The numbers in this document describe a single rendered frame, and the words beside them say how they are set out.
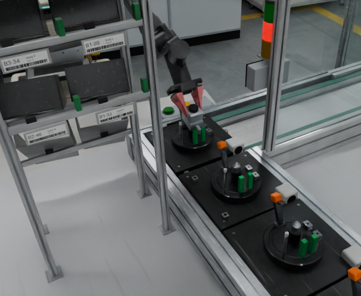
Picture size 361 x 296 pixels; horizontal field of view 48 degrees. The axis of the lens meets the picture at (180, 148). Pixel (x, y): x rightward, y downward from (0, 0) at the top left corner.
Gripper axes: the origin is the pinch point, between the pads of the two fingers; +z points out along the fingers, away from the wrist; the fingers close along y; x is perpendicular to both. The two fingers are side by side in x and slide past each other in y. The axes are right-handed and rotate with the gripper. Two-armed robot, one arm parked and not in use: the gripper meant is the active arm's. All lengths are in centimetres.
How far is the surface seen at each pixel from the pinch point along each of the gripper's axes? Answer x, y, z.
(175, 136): 9.1, -5.2, 4.5
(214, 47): 274, 151, -97
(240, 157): -2.3, 8.9, 17.6
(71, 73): -28.9, -34.3, -12.0
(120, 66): -29.8, -24.0, -10.6
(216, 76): 228, 120, -56
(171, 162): 3.2, -11.0, 12.1
